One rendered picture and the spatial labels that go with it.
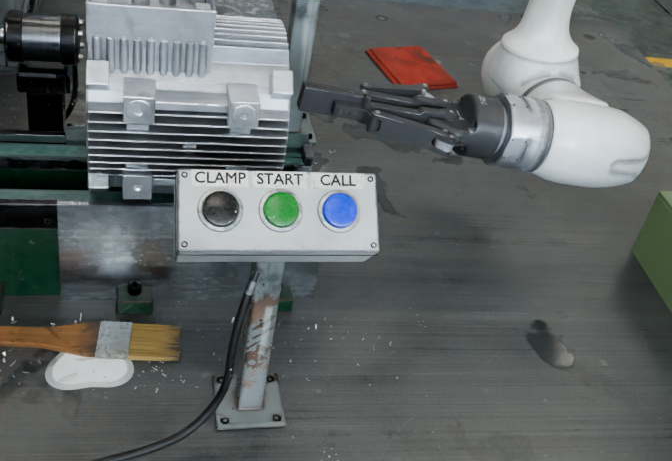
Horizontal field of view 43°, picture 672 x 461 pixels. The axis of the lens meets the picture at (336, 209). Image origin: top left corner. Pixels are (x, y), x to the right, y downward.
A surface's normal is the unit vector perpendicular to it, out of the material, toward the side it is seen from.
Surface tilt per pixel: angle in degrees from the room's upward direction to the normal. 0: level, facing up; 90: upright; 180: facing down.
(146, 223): 90
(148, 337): 2
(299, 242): 39
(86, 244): 90
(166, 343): 2
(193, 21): 90
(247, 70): 32
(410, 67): 0
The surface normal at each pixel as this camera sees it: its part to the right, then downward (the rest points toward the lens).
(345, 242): 0.24, -0.23
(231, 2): 0.15, -0.80
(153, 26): 0.18, 0.61
